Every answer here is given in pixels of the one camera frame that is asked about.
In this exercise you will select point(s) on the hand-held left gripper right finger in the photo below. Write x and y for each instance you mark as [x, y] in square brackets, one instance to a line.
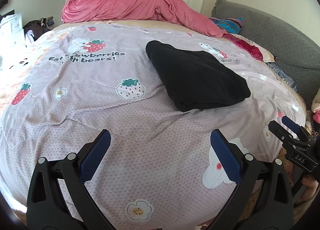
[225, 154]

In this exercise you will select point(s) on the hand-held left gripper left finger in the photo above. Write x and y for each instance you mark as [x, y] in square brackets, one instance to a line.
[96, 154]

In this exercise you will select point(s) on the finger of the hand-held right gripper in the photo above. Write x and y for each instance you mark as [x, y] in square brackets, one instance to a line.
[291, 124]
[280, 131]

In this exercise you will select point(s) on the black long-sleeve sweater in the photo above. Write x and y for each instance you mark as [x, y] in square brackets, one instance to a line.
[200, 79]

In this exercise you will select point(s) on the pile of dark clothes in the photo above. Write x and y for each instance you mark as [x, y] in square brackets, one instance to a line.
[37, 28]

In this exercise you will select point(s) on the person's right hand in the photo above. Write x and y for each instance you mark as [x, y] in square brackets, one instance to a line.
[311, 186]

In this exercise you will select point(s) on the pink and yellow cloth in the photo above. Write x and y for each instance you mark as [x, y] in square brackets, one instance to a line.
[316, 109]

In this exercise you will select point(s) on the strawberry print bed sheet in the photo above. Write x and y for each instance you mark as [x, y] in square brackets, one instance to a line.
[100, 119]

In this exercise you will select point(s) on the blue patterned cloth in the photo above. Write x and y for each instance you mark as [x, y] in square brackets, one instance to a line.
[282, 74]

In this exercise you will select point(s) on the red floral pillow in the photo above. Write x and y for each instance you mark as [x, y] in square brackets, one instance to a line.
[250, 47]

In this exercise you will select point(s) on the grey quilted headboard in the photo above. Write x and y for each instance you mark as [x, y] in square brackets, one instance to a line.
[275, 34]

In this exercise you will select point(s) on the blue striped cloth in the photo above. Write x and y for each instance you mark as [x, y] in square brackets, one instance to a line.
[230, 25]

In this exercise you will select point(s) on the white drawer cabinet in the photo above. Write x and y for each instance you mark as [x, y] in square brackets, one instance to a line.
[12, 29]

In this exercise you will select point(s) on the pink duvet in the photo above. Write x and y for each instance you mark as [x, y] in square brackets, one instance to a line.
[125, 4]

